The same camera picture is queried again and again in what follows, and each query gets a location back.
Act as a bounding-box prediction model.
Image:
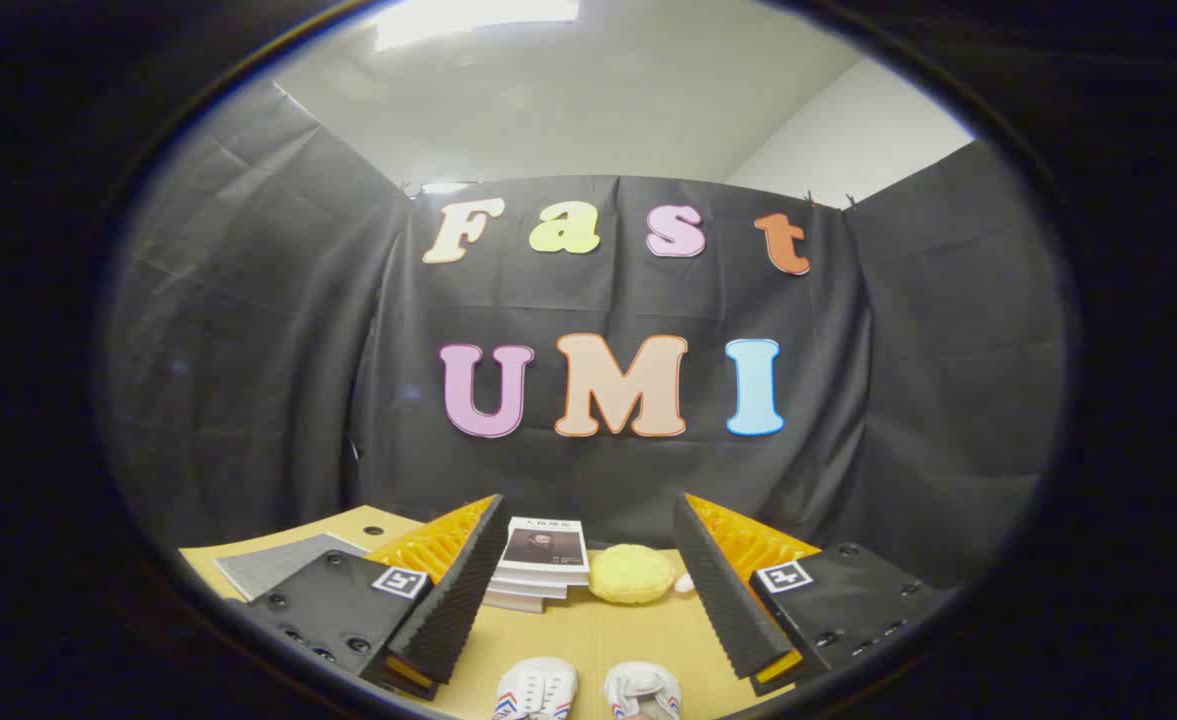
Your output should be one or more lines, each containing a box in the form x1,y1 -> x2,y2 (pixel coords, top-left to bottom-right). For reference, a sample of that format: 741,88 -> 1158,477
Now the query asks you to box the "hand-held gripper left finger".
243,493 -> 509,701

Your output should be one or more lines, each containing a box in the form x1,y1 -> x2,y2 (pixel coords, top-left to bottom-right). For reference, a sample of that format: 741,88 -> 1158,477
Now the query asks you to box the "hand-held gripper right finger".
673,493 -> 949,698

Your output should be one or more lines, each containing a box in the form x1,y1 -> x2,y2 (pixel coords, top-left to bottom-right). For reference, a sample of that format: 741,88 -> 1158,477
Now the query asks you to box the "white canvas shoe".
493,657 -> 579,720
603,662 -> 684,720

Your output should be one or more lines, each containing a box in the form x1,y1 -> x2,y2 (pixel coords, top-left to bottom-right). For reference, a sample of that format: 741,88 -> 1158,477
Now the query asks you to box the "grey fabric storage box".
213,533 -> 374,603

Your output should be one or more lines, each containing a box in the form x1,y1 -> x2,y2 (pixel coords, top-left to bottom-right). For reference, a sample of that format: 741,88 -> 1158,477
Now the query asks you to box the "white portrait cover book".
496,517 -> 591,587

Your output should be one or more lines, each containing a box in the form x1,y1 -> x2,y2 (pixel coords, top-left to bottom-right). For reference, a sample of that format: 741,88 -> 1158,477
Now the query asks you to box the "yellow plush toy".
588,545 -> 677,606

